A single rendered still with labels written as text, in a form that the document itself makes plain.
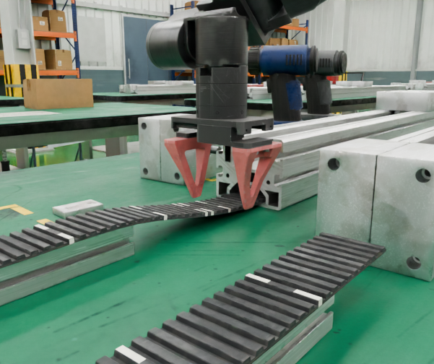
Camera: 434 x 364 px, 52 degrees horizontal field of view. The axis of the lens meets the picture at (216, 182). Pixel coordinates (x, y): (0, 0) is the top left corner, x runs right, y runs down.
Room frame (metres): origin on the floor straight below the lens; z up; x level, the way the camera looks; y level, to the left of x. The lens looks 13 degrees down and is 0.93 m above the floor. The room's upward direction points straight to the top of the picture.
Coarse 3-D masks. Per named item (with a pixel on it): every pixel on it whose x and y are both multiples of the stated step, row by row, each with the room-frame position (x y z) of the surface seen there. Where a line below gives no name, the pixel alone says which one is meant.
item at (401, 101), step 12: (384, 96) 1.00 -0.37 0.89; (396, 96) 0.99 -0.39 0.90; (408, 96) 0.97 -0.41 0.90; (420, 96) 0.95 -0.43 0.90; (432, 96) 0.96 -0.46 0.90; (384, 108) 1.00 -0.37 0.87; (396, 108) 0.98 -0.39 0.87; (408, 108) 0.97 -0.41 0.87; (420, 108) 0.95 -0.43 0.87; (432, 108) 0.97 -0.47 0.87
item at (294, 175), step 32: (288, 128) 0.66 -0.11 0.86; (320, 128) 0.74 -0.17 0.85; (352, 128) 0.66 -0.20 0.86; (384, 128) 0.76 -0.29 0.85; (416, 128) 0.91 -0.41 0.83; (224, 160) 0.56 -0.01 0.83; (256, 160) 0.59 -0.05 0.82; (288, 160) 0.52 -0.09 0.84; (224, 192) 0.58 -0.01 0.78; (288, 192) 0.52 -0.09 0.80
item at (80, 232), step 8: (48, 224) 0.35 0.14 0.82; (56, 224) 0.35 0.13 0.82; (64, 224) 0.35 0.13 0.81; (72, 224) 0.35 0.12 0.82; (64, 232) 0.34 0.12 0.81; (72, 232) 0.33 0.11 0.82; (80, 232) 0.33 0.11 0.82; (88, 232) 0.33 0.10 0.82; (96, 232) 0.34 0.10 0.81; (80, 240) 0.33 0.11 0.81
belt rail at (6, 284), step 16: (96, 240) 0.34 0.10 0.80; (112, 240) 0.36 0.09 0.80; (128, 240) 0.38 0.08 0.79; (48, 256) 0.31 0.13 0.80; (64, 256) 0.32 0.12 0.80; (80, 256) 0.34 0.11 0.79; (96, 256) 0.34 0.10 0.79; (112, 256) 0.35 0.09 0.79; (128, 256) 0.37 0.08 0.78; (0, 272) 0.28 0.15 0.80; (16, 272) 0.29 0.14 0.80; (32, 272) 0.31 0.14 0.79; (48, 272) 0.31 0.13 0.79; (64, 272) 0.32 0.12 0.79; (80, 272) 0.33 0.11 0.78; (0, 288) 0.29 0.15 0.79; (16, 288) 0.29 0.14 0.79; (32, 288) 0.30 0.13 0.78; (0, 304) 0.28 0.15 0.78
